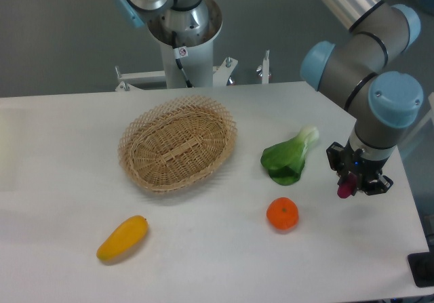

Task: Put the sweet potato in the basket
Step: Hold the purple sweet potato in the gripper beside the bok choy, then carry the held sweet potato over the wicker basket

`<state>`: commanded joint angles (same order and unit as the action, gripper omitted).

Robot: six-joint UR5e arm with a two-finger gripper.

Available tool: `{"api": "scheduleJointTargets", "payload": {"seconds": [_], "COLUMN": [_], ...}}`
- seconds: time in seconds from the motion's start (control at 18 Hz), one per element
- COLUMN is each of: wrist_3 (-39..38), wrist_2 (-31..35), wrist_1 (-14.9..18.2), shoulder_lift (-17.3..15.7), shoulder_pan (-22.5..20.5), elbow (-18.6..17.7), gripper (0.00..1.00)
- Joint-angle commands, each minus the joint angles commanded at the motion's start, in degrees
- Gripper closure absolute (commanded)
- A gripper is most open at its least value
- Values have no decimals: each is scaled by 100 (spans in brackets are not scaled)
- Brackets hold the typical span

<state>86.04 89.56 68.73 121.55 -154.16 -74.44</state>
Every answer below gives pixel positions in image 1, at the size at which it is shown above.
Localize orange tangerine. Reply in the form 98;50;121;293
266;197;299;231

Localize green bok choy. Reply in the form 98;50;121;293
260;125;319;186

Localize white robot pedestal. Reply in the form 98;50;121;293
147;0;222;89

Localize black device at table edge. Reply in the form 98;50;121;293
408;252;433;287

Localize woven wicker basket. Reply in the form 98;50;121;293
118;95;237;193

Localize black cable on pedestal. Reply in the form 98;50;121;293
171;31;195;89

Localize purple sweet potato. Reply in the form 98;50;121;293
337;177;357;199

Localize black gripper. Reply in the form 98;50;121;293
326;142;393;195

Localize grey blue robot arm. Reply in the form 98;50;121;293
114;0;424;198

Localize yellow mango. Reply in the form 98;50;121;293
96;215;149;262

